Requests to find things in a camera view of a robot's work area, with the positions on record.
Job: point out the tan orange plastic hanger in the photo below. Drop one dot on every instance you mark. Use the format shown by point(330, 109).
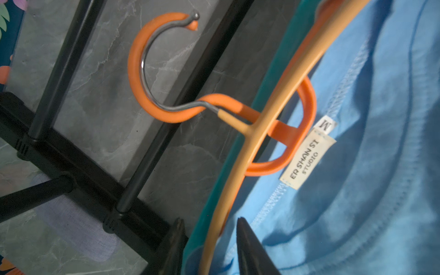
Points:
point(313, 47)

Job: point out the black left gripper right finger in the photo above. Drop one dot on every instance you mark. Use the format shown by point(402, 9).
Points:
point(252, 257)

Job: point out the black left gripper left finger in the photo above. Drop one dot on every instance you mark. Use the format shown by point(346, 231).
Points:
point(169, 255)

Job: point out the light blue garment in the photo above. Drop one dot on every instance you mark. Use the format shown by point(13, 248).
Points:
point(372, 205)

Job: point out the black clothes rack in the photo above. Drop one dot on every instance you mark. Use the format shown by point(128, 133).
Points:
point(102, 118)

